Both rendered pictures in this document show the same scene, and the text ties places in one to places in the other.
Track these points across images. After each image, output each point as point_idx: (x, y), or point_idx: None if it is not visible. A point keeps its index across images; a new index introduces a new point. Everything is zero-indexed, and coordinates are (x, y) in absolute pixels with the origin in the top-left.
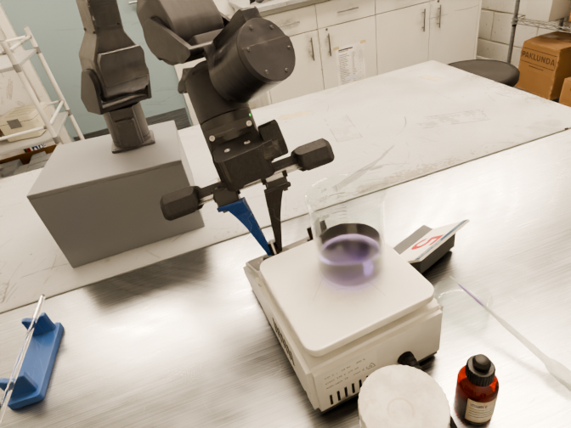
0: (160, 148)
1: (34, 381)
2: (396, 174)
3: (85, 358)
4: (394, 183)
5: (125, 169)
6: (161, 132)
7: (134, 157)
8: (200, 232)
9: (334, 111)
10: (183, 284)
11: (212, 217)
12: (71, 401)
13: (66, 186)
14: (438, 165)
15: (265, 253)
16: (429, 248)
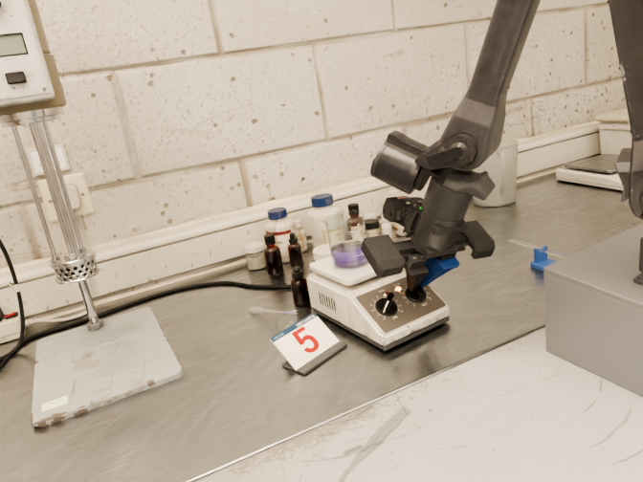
0: (606, 275)
1: (536, 259)
2: (323, 438)
3: (529, 278)
4: (327, 423)
5: (593, 250)
6: None
7: (615, 262)
8: (543, 345)
9: None
10: (506, 313)
11: (549, 360)
12: (511, 270)
13: (625, 230)
14: (263, 458)
15: (450, 339)
16: (305, 321)
